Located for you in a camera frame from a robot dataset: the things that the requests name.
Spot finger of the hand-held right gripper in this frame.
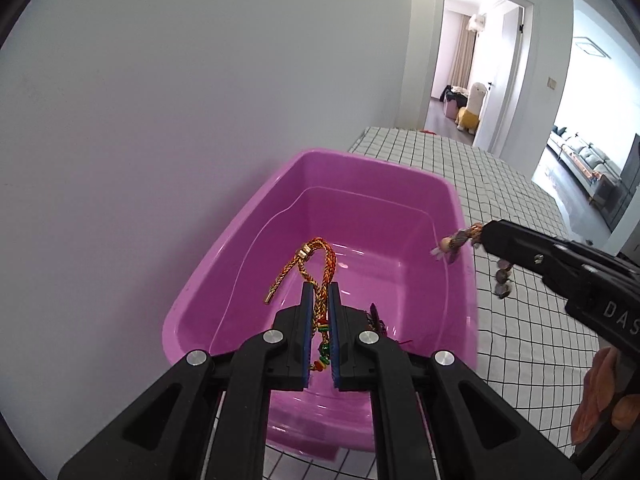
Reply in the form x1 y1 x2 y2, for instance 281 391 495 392
479 219 576 292

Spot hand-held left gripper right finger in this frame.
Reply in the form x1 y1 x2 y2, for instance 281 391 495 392
329 281 583 480

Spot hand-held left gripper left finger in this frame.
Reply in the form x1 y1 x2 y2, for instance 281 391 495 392
57 281 316 480

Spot green gold woven bracelet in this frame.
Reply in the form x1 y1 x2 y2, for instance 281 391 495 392
367 302 390 338

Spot grey beaded bracelet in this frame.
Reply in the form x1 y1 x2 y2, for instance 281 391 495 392
431 224 513 298

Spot orange gold braided bracelet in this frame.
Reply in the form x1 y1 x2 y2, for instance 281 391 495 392
263 237 337 373

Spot pink plastic bin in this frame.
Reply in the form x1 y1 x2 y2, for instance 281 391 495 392
162 148 480 461

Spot person's right hand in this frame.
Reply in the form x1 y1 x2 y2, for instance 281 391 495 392
572 347 640 446

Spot grey green sofa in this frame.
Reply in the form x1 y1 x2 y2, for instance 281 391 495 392
546 127 623 206

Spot black cabinet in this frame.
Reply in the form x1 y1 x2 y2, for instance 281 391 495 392
610 132 640 233

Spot white yellow plush toy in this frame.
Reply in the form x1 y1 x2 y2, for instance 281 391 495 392
456 82 487 136

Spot beige curtain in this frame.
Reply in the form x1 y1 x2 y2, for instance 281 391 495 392
450 30 476 91

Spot square ceiling light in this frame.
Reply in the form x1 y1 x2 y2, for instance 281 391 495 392
574 36 608 58

